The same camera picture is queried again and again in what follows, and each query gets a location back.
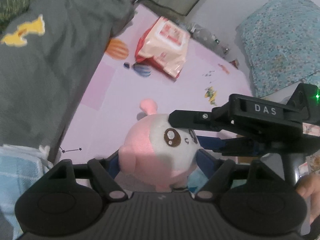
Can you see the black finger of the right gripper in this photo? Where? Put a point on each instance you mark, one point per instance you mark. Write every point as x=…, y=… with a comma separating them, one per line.
x=200, y=121

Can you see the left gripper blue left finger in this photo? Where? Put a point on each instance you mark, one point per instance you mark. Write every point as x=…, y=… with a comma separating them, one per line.
x=113, y=165

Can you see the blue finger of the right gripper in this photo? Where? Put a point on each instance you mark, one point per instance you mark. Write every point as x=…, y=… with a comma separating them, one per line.
x=211, y=143

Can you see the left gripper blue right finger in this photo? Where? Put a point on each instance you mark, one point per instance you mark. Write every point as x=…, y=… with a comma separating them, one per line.
x=207, y=163

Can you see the pink plush doll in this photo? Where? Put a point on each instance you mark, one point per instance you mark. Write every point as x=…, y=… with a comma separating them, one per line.
x=157, y=153

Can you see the blue checked towel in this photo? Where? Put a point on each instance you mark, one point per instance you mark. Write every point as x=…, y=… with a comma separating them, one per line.
x=21, y=167

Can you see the person's right hand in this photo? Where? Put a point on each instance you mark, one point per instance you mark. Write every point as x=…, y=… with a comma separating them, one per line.
x=309, y=187

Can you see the pink bed sheet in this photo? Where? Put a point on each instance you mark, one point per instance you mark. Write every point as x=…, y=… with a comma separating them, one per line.
x=110, y=105

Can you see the pink wet wipes pack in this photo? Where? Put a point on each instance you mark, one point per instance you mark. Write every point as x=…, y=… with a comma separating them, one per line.
x=164, y=46

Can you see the teal patterned cushion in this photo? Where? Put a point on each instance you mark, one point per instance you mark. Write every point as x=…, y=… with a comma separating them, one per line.
x=281, y=43

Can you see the dark grey dog-print blanket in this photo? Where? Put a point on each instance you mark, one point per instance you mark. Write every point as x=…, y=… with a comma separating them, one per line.
x=48, y=56

